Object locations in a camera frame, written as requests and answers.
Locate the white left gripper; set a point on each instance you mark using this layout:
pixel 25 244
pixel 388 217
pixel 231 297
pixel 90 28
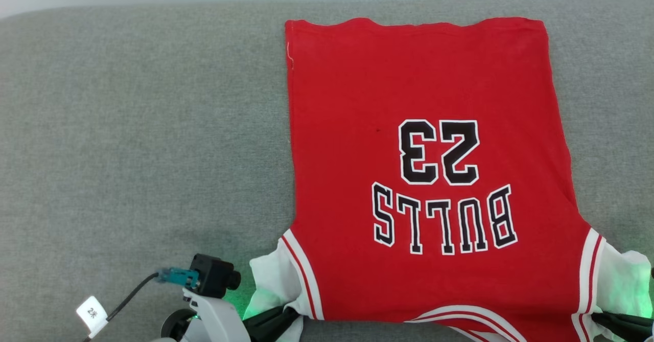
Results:
pixel 214 321

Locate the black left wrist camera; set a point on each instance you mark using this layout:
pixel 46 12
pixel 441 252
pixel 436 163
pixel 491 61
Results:
pixel 214 275

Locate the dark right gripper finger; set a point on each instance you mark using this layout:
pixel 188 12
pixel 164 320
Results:
pixel 638 337
pixel 628 322

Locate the red Bulls 23 jersey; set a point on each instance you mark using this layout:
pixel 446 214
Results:
pixel 424 178

